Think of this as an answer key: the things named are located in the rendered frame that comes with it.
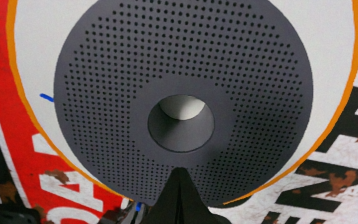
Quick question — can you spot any blue wire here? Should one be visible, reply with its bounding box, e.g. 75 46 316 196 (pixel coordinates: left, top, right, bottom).
40 93 142 211

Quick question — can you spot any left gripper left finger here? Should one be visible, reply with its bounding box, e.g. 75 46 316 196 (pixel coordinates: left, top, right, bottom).
139 168 180 224

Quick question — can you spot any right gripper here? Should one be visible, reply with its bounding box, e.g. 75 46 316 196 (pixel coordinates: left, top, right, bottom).
96 200 149 224

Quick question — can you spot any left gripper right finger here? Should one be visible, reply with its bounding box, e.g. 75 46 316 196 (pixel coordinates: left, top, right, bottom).
180 167 221 224

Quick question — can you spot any orange painted ring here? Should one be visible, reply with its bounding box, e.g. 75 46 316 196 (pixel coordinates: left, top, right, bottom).
6 0 358 201

